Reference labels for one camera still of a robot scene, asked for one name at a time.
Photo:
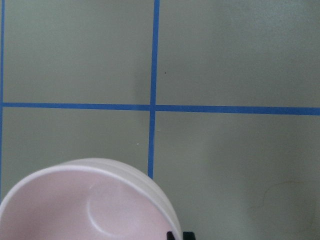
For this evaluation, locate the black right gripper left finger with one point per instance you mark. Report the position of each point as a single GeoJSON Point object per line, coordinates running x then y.
{"type": "Point", "coordinates": [170, 235]}

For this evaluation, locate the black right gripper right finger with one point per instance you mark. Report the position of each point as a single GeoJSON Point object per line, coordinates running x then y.
{"type": "Point", "coordinates": [188, 235]}

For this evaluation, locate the pink bowl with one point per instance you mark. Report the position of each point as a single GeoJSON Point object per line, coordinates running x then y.
{"type": "Point", "coordinates": [88, 199]}

